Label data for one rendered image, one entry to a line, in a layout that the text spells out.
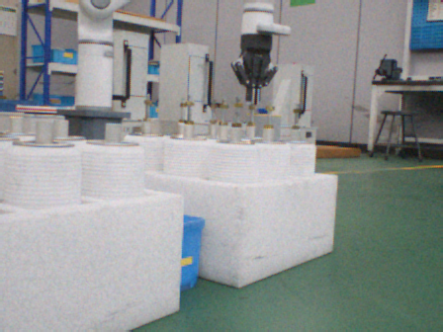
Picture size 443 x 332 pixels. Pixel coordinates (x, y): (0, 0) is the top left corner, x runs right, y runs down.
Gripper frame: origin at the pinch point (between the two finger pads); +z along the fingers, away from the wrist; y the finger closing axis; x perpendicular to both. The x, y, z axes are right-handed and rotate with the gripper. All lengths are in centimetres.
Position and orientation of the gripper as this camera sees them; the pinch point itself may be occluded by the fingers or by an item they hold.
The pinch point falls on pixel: (253, 96)
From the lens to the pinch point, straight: 129.1
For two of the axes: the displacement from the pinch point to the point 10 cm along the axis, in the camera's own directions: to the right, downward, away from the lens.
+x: 5.6, 1.2, -8.2
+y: -8.2, 0.1, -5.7
